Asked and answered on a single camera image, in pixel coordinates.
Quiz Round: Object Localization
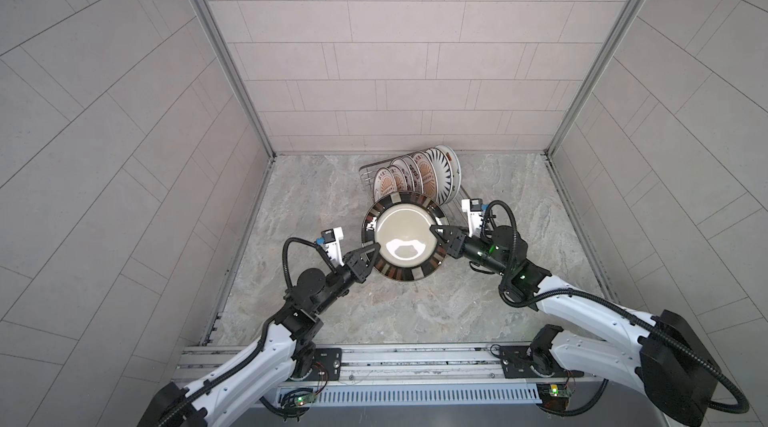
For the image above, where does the dark striped rim plate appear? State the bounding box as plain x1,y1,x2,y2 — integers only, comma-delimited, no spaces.
361,192,448,282

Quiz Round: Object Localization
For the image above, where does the white blue radial plate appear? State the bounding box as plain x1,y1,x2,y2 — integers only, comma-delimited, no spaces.
423,147,455,205

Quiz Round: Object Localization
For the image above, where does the white watermelon plate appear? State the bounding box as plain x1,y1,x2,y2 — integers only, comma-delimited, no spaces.
436,145,462,202

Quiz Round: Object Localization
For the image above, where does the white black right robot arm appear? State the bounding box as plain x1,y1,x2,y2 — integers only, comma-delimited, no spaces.
430,226,750,426

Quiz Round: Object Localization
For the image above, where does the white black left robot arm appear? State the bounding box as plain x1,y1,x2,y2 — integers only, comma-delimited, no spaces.
138,237,380,426

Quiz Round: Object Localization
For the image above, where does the front orange sunburst plate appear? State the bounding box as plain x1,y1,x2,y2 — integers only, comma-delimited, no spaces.
373,167,398,202

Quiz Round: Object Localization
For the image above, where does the orange sunburst plate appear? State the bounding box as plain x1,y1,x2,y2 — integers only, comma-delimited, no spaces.
373,167,398,202
387,165,409,192

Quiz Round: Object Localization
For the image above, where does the left green circuit board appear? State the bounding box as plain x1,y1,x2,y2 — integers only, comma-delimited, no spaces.
280,388,317,410

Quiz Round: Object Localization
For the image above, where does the green circuit board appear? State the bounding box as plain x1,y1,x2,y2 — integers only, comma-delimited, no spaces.
536,383,573,412
280,388,317,410

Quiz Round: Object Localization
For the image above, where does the right green circuit board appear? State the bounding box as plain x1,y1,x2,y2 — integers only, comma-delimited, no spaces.
536,383,573,412

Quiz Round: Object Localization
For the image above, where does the wire metal dish rack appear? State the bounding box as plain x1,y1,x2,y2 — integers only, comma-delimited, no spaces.
359,145,487,234

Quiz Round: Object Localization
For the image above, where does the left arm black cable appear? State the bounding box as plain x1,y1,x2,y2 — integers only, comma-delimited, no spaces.
155,237,337,427

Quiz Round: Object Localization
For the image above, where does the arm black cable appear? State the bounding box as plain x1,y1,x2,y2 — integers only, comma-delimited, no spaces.
155,237,337,427
481,200,751,415

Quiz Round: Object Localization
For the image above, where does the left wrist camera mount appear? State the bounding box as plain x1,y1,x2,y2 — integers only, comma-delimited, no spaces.
317,227,344,267

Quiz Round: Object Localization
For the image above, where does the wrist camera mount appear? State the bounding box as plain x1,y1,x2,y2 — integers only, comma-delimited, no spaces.
317,227,344,267
461,198,487,237

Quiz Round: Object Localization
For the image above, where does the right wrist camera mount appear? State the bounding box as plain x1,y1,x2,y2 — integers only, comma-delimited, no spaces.
461,198,487,237

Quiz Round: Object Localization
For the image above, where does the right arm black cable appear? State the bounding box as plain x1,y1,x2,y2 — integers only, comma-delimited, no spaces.
481,200,751,415

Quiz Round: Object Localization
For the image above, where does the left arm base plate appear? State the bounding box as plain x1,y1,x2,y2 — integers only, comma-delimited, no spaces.
289,348,342,382

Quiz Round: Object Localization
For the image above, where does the aluminium front rail frame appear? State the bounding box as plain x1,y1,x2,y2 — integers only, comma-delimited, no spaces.
161,340,685,427

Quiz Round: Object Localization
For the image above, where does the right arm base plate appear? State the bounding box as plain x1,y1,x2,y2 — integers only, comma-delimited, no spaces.
489,344,584,379

